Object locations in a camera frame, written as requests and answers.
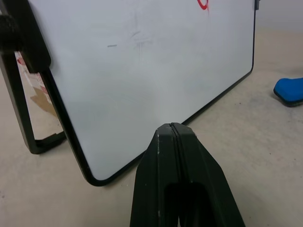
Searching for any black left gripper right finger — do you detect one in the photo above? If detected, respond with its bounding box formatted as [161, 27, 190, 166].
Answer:
[170, 122, 247, 227]

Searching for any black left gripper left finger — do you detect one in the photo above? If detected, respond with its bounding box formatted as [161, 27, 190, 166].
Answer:
[129, 122, 182, 227]

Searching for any blue whiteboard eraser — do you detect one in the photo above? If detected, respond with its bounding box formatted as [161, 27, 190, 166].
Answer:
[273, 77, 303, 108]

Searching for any cardboard box with red print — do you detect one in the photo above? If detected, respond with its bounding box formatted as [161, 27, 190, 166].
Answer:
[14, 51, 64, 140]

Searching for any black whiteboard stand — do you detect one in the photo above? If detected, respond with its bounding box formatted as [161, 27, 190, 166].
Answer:
[0, 0, 67, 155]

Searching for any white whiteboard with black frame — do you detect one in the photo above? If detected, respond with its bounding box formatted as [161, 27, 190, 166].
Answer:
[27, 0, 260, 187]

